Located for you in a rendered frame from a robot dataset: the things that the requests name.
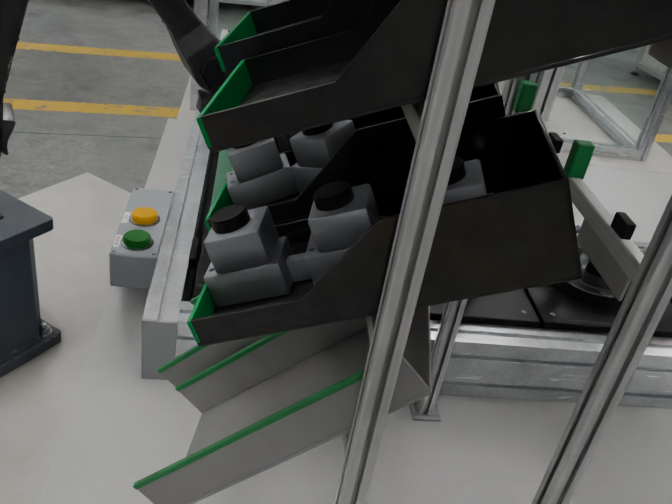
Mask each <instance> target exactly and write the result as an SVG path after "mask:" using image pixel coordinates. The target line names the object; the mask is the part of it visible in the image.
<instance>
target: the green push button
mask: <svg viewBox="0 0 672 504"><path fill-rule="evenodd" d="M123 243H124V244H125V245H126V246H127V247H130V248H135V249H140V248H145V247H147V246H149V245H150V244H151V235H150V234H149V233H148V232H146V231H144V230H138V229H136V230H130V231H128V232H126V233H125V234H124V235H123Z"/></svg>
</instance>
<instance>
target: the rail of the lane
mask: <svg viewBox="0 0 672 504"><path fill-rule="evenodd" d="M199 114H200V112H199V111H198V109H196V113H195V116H194V120H193V124H192V128H191V132H190V136H189V139H188V143H187V147H186V151H185V155H184V159H183V163H182V166H181V170H180V174H179V178H178V182H177V186H176V189H175V193H174V197H173V201H172V205H171V209H170V213H169V216H168V220H167V224H166V228H165V232H164V236H163V239H162V243H161V247H160V251H159V255H158V259H157V263H156V266H155V270H154V274H153V278H152V282H151V286H150V289H149V293H148V297H147V301H146V305H145V309H144V313H143V316H142V321H141V378H142V379H157V380H167V379H166V378H165V377H164V376H163V375H162V374H161V373H159V372H158V371H157V369H158V368H159V367H160V366H162V365H164V364H165V363H167V362H169V361H171V360H172V359H174V358H176V347H177V322H178V316H179V313H180V306H181V301H188V302H189V298H190V292H191V286H192V281H193V275H194V269H195V267H196V261H197V255H198V249H199V240H200V235H201V229H202V223H203V217H204V212H205V206H206V200H207V194H208V189H209V183H210V177H211V172H212V166H213V160H214V154H215V152H213V153H211V152H210V150H209V149H208V147H207V145H206V143H205V140H204V138H203V135H202V133H201V130H200V128H199V125H198V123H197V120H196V118H197V117H198V116H199Z"/></svg>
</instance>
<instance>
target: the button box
mask: <svg viewBox="0 0 672 504"><path fill-rule="evenodd" d="M173 197H174V192H173V191H165V190H154V189H144V188H133V190H132V193H131V196H130V199H129V201H128V204H127V207H126V209H125V212H124V215H123V217H122V220H121V223H120V225H119V228H118V231H117V234H116V236H115V239H114V242H113V244H112V247H111V250H110V252H109V274H110V285H111V286H118V287H131V288H144V289H150V286H151V282H152V278H153V274H154V270H155V266H156V263H157V259H158V255H159V251H160V247H161V243H162V239H163V236H164V232H165V228H166V224H167V220H168V216H169V213H170V209H171V205H172V201H173ZM140 207H149V208H152V209H154V210H155V211H157V213H158V220H157V221H156V222H155V223H152V224H148V225H142V224H137V223H135V222H133V221H132V219H131V213H132V211H133V210H135V209H136V208H140ZM136 229H138V230H144V231H146V232H148V233H149V234H150V235H151V244H150V245H149V246H147V247H145V248H140V249H135V248H130V247H127V246H126V245H125V244H124V243H123V235H124V234H125V233H126V232H128V231H130V230H136Z"/></svg>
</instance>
